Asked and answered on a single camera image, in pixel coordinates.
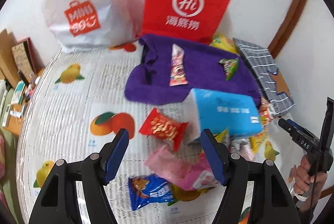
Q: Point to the white strawberry bear snack pack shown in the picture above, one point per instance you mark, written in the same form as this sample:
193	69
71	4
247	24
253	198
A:
177	75

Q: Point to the brown wooden door frame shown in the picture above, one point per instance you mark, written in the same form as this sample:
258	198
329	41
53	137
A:
287	27

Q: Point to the yellow snack bag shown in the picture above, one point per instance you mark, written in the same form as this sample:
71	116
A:
221	42

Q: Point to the green snack packet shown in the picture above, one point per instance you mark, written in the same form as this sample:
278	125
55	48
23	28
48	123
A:
230	67

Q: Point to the brown framed picture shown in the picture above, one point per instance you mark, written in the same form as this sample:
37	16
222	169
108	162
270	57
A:
25	58

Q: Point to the pink white snack packet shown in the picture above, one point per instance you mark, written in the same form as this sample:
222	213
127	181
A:
202	174

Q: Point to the red snack packet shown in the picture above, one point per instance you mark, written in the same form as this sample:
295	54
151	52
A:
163	128

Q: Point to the fruit print table cover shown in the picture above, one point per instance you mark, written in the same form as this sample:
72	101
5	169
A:
73	90

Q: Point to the white Miniso plastic bag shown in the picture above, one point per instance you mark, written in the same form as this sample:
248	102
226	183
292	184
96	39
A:
81	25

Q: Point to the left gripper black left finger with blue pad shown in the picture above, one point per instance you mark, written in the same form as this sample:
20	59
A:
112	154

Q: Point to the grey plaid cloth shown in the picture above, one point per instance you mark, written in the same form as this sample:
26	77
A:
269	77

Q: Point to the blue cookie snack packet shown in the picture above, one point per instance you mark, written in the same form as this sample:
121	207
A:
144	190

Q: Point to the person's right hand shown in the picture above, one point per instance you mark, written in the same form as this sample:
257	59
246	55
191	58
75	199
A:
303	180

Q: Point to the yellow small snack packet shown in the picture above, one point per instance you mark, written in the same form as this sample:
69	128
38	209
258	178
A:
257	140

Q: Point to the purple towel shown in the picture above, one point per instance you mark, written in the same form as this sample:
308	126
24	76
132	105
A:
149	81

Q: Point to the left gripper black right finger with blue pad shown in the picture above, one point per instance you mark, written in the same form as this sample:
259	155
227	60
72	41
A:
217	155

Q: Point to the blue tissue pack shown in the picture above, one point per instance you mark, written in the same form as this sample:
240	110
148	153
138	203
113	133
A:
219	111

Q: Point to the red Haidilao tote bag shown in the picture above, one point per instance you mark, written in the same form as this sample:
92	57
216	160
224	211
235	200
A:
195	20

